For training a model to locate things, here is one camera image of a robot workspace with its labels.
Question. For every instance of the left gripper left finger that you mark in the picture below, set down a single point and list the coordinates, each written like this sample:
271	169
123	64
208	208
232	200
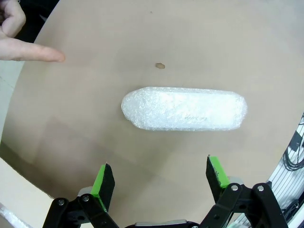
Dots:
104	187

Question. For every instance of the open cardboard box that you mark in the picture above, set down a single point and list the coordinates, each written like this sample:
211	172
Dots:
21	190

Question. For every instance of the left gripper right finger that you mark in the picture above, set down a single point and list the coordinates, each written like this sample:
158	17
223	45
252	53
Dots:
217	175

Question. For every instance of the small brown scrap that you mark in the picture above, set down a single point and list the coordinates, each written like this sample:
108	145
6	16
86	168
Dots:
160	65

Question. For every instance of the person's right hand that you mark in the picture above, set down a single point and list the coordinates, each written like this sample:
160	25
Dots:
14	47

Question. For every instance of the person in black hoodie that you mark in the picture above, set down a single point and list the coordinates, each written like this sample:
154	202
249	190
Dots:
35	14

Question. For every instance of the bubble-wrapped white clock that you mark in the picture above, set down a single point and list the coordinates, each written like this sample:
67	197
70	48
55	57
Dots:
185	109

